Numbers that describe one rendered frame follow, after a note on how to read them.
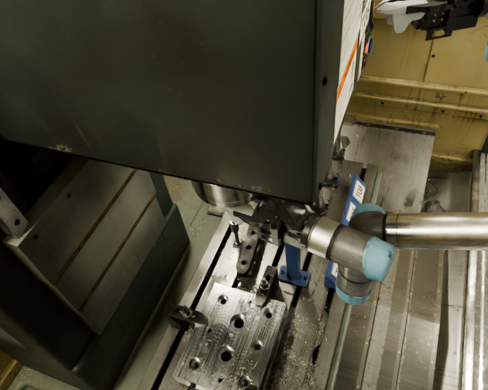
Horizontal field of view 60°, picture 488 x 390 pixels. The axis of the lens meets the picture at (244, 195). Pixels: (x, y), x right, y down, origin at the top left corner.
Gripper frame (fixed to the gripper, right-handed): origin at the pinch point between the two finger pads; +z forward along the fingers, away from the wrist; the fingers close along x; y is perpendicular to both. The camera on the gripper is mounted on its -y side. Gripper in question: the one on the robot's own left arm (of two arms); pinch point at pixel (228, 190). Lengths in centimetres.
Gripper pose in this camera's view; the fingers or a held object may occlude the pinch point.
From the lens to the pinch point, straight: 91.1
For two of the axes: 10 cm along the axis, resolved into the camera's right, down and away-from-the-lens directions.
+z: -8.4, -3.5, 4.1
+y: 1.0, 6.4, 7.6
